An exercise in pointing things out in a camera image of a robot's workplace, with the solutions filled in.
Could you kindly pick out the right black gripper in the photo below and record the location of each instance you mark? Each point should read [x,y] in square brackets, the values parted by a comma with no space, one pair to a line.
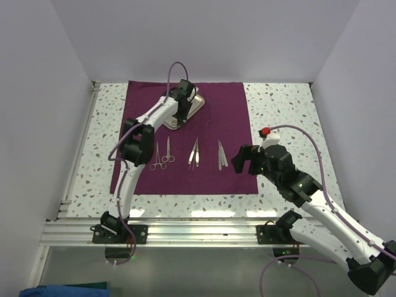
[245,153]

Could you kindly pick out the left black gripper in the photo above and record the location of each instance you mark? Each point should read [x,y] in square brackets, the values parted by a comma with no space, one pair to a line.
[180,118]

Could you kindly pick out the steel instrument tray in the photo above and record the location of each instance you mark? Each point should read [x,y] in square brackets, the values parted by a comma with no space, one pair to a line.
[197,103]

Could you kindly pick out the purple surgical cloth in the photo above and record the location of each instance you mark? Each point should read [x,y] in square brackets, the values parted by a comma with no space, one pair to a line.
[224,117]

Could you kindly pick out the broad steel tweezers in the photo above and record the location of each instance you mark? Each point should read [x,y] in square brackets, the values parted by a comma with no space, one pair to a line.
[194,150]
[196,156]

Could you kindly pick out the thin pointed steel tweezers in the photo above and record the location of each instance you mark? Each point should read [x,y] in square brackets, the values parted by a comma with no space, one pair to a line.
[193,161]

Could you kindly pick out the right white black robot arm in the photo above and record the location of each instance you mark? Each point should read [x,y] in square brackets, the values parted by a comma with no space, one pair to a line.
[368,260]

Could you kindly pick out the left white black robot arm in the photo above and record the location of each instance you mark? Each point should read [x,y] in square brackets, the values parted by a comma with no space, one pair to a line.
[136,148]

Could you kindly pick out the blue cloth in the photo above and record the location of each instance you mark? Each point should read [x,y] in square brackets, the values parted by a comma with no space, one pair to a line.
[59,291]

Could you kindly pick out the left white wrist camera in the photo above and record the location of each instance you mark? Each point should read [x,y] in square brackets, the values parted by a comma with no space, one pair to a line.
[193,94]

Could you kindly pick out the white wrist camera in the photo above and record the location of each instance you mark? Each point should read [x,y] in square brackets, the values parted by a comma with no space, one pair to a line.
[268,137]
[193,94]

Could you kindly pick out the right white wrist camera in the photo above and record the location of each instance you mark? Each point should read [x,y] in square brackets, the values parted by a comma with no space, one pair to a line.
[268,137]

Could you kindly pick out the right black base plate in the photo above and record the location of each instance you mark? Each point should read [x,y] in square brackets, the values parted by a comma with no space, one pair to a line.
[271,233]

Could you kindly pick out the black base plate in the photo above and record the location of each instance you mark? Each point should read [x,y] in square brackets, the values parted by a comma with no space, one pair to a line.
[271,233]
[101,235]

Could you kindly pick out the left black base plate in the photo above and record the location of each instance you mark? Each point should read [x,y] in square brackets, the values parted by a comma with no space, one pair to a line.
[101,235]

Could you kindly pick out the aluminium left side rail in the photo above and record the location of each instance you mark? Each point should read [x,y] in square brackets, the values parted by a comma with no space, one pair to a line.
[65,201]

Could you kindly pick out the aluminium rail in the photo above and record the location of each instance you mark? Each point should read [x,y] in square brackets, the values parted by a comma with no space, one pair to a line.
[163,233]
[65,201]

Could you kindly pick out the aluminium front rail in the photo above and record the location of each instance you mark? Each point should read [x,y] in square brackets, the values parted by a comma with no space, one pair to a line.
[163,233]

